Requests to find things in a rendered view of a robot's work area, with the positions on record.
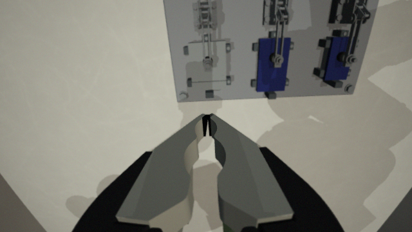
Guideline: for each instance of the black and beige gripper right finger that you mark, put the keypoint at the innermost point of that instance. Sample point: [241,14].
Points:
[256,188]

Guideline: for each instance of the dark blue flat plate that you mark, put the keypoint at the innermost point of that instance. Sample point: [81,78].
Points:
[270,79]
[333,68]

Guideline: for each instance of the grey fixture plate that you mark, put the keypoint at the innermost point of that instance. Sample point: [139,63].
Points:
[240,23]

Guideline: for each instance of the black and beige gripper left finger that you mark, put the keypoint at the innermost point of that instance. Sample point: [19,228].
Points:
[155,191]

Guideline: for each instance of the toggle clamp with red handle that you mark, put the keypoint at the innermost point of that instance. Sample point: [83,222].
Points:
[343,12]
[276,12]

